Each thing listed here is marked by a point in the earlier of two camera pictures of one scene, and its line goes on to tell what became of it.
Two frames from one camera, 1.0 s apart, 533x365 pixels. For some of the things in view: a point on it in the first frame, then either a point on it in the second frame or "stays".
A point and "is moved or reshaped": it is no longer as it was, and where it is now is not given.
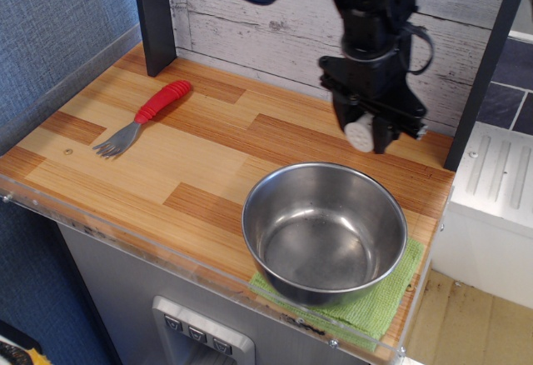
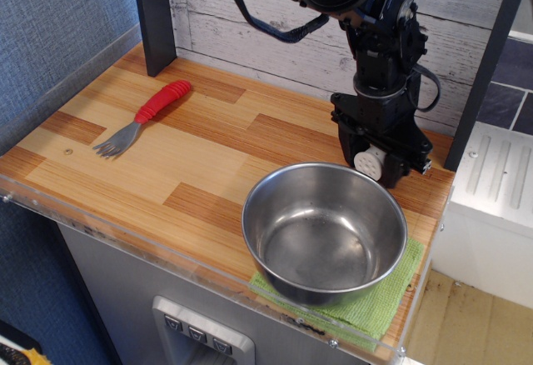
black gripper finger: x=346 y=110 -> x=352 y=143
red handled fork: x=118 y=144 stays
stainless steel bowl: x=321 y=234 stays
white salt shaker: x=360 y=133 is moved or reshaped
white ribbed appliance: x=486 y=237 stays
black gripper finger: x=386 y=129 -> x=396 y=167
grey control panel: x=187 y=336 stays
